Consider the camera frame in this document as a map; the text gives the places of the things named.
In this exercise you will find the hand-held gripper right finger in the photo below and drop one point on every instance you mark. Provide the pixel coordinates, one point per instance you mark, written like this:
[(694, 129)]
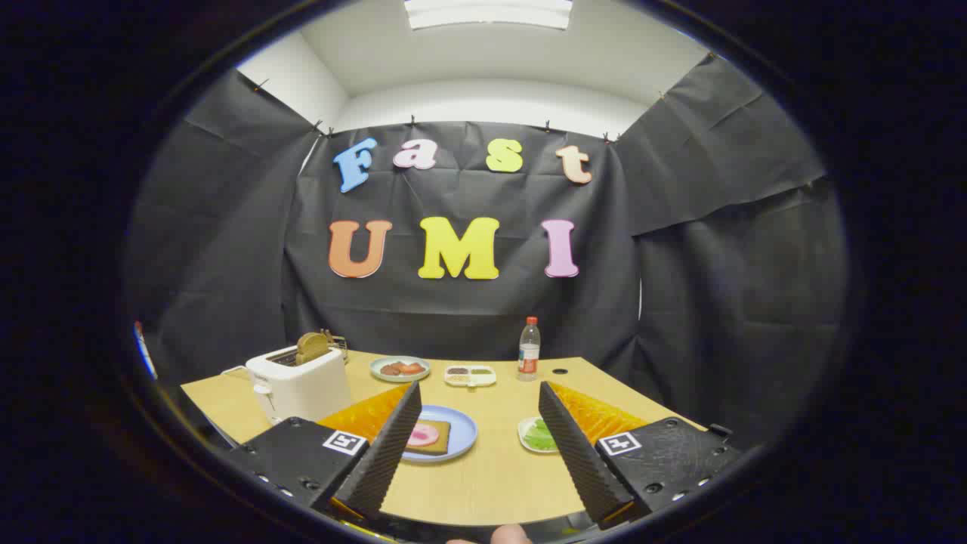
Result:
[(578, 461)]

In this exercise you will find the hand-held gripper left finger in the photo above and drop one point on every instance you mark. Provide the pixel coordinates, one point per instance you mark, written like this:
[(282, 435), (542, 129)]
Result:
[(385, 461)]

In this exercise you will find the green lettuce leaf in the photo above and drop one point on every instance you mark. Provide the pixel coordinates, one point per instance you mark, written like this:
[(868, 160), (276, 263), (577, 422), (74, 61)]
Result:
[(540, 437)]

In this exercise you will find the brown bread slice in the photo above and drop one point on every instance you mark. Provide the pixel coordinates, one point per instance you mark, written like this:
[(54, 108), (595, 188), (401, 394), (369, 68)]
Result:
[(311, 347)]

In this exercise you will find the pink ham slice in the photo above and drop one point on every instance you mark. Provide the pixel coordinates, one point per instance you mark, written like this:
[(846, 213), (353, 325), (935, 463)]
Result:
[(424, 434)]

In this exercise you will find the white square plate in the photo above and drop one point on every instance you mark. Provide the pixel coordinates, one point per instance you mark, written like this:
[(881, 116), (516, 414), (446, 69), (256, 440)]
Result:
[(523, 434)]

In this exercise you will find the square toast slice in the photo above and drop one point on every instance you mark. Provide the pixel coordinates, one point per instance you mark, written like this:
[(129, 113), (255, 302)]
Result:
[(443, 443)]

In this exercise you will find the blue round plate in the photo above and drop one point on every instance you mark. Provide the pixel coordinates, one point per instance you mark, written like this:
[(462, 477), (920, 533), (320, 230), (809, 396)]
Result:
[(462, 431)]

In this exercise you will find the brown meat slice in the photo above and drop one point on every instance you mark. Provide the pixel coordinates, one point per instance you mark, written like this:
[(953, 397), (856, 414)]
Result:
[(390, 369)]

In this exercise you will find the pale green round plate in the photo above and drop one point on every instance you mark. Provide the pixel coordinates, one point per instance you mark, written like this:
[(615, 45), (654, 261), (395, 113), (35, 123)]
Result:
[(375, 369)]

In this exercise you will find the red tomato slice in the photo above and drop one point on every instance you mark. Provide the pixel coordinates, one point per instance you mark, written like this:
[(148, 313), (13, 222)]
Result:
[(413, 368)]

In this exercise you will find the white toaster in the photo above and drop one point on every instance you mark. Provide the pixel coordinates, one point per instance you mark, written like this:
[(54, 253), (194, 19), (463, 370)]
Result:
[(302, 389)]

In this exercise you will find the clear bottle with red cap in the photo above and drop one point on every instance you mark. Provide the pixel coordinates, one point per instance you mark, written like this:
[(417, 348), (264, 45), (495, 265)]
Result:
[(529, 355)]

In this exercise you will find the white divided condiment tray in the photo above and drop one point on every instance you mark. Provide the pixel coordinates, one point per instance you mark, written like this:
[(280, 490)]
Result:
[(470, 375)]

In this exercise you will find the black backdrop cloth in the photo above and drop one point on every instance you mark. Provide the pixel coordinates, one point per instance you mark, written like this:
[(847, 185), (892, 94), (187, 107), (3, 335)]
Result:
[(453, 317)]

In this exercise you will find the ceiling light panel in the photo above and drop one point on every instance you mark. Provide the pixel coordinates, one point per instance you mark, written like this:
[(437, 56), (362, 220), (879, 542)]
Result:
[(487, 13)]

